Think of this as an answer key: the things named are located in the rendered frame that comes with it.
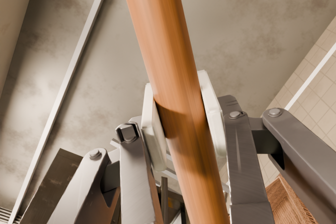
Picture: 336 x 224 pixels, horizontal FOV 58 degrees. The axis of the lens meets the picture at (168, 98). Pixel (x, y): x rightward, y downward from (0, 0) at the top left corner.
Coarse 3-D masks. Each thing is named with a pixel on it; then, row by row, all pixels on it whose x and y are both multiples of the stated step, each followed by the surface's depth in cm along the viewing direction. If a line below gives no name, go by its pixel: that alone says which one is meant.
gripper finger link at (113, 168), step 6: (132, 120) 19; (138, 120) 19; (138, 126) 18; (144, 144) 16; (114, 150) 16; (114, 156) 16; (108, 162) 15; (114, 162) 15; (150, 162) 16; (108, 168) 15; (114, 168) 15; (150, 168) 16; (108, 174) 15; (114, 174) 15; (102, 180) 15; (108, 180) 15; (114, 180) 15; (102, 186) 15; (108, 186) 15; (114, 186) 15
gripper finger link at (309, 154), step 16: (272, 112) 14; (288, 112) 14; (272, 128) 14; (288, 128) 13; (304, 128) 13; (288, 144) 12; (304, 144) 12; (320, 144) 12; (272, 160) 15; (288, 160) 13; (304, 160) 11; (320, 160) 11; (288, 176) 13; (304, 176) 11; (320, 176) 10; (304, 192) 12; (320, 192) 10; (320, 208) 11
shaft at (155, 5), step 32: (128, 0) 16; (160, 0) 16; (160, 32) 16; (160, 64) 17; (192, 64) 18; (160, 96) 18; (192, 96) 18; (192, 128) 19; (192, 160) 20; (192, 192) 21
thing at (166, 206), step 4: (164, 180) 197; (164, 184) 193; (164, 188) 190; (164, 192) 187; (164, 196) 183; (164, 200) 180; (164, 204) 177; (164, 208) 174; (164, 212) 172; (164, 216) 169; (164, 220) 166
